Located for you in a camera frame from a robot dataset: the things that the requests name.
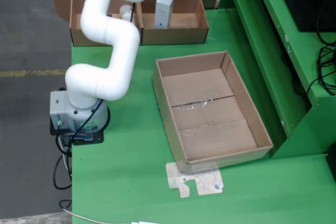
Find thin white cable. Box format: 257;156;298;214
62;208;108;224

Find shallow cardboard tray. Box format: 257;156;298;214
152;50;274;174

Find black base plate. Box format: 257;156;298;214
49;115;104;146

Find black cable bundle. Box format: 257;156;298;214
306;11;336;104

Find tall grey white box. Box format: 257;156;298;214
154;0;175;30

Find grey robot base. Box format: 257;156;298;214
49;90;111;134

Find black power cables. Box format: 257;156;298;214
54;133;73;209

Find flattened printed paper carton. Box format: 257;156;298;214
165;162;225;199

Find white plastic bottle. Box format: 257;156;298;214
119;5;136;23

